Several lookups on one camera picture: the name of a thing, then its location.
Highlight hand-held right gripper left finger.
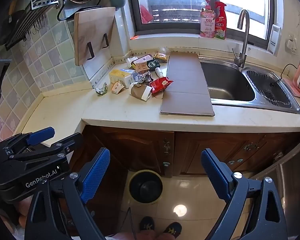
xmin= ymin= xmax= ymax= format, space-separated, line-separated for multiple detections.
xmin=24 ymin=147 xmax=111 ymax=240

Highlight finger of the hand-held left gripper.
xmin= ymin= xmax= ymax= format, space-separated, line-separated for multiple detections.
xmin=0 ymin=127 xmax=56 ymax=156
xmin=9 ymin=132 xmax=84 ymax=166

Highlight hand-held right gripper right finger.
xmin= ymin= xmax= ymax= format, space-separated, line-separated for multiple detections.
xmin=201 ymin=148 xmax=288 ymax=240

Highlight black round trash bin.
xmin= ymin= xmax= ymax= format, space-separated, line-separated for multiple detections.
xmin=128 ymin=170 xmax=163 ymax=204

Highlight green and white wrapper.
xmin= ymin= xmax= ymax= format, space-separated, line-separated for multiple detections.
xmin=95 ymin=82 xmax=108 ymax=96

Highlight yellow and white box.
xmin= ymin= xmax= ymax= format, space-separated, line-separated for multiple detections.
xmin=109 ymin=69 xmax=138 ymax=88

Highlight person's left hand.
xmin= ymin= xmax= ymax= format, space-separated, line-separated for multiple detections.
xmin=15 ymin=196 xmax=37 ymax=233

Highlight brown wooden cabinet door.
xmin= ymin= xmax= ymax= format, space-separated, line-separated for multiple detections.
xmin=70 ymin=127 xmax=132 ymax=233
xmin=174 ymin=131 xmax=300 ymax=178
xmin=82 ymin=126 xmax=175 ymax=178

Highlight dark blue patterned slipper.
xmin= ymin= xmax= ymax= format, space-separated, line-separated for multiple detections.
xmin=163 ymin=222 xmax=182 ymax=238
xmin=139 ymin=216 xmax=155 ymax=232

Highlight steel glass door cabinet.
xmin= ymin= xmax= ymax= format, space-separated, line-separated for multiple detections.
xmin=250 ymin=152 xmax=300 ymax=233

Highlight pink pants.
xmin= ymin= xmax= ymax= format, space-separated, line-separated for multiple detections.
xmin=114 ymin=231 xmax=177 ymax=240

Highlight white and orange paper cup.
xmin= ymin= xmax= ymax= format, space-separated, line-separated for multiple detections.
xmin=112 ymin=81 xmax=125 ymax=94

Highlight stainless steel sink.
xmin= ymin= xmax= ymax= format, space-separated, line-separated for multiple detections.
xmin=199 ymin=56 xmax=300 ymax=115

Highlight brown paper cup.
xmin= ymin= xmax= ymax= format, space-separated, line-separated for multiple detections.
xmin=129 ymin=82 xmax=153 ymax=102

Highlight brown cardboard sheet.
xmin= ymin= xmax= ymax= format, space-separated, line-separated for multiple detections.
xmin=159 ymin=52 xmax=215 ymax=117

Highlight red snack packet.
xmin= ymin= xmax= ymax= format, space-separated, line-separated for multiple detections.
xmin=149 ymin=77 xmax=174 ymax=94

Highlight crumpled silver foil wrapper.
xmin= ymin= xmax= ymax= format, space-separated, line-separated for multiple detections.
xmin=134 ymin=71 xmax=154 ymax=84

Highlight black ladle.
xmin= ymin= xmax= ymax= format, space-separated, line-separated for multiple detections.
xmin=0 ymin=10 xmax=27 ymax=46

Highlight wooden cutting board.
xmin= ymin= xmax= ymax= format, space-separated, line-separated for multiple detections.
xmin=74 ymin=7 xmax=116 ymax=66

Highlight dark green box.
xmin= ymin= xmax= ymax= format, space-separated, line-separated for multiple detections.
xmin=146 ymin=59 xmax=161 ymax=71

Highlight pink plastic holder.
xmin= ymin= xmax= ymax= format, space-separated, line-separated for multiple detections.
xmin=282 ymin=60 xmax=300 ymax=97

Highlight gold snack packet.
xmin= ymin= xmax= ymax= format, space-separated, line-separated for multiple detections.
xmin=154 ymin=52 xmax=169 ymax=63

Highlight steel kitchen faucet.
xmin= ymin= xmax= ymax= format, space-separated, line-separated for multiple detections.
xmin=232 ymin=9 xmax=250 ymax=68

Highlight dark framed window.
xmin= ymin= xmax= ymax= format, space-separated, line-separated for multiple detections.
xmin=128 ymin=0 xmax=276 ymax=48

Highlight red spray bottle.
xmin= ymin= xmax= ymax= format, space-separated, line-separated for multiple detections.
xmin=214 ymin=1 xmax=228 ymax=40

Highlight pink refill pouch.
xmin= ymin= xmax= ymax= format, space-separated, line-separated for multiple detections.
xmin=199 ymin=0 xmax=216 ymax=39

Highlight red paper decoration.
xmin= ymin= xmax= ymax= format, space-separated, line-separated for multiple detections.
xmin=140 ymin=4 xmax=153 ymax=24

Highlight ornate metal door handle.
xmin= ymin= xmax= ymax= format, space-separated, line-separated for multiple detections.
xmin=163 ymin=138 xmax=172 ymax=158
xmin=243 ymin=141 xmax=261 ymax=152

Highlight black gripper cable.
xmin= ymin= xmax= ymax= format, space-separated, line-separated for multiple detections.
xmin=126 ymin=207 xmax=137 ymax=238

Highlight metal hook rail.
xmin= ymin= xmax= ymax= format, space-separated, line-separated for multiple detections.
xmin=5 ymin=0 xmax=63 ymax=51

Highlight thin black cable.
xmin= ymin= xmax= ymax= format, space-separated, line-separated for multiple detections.
xmin=269 ymin=63 xmax=300 ymax=87

